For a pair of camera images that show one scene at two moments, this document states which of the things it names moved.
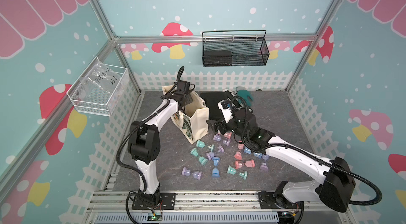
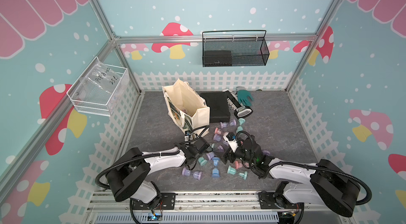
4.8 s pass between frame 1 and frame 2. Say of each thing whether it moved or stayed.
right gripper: moved
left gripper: moved
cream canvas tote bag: stayed
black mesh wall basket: stayed
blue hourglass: stayed
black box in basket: stayed
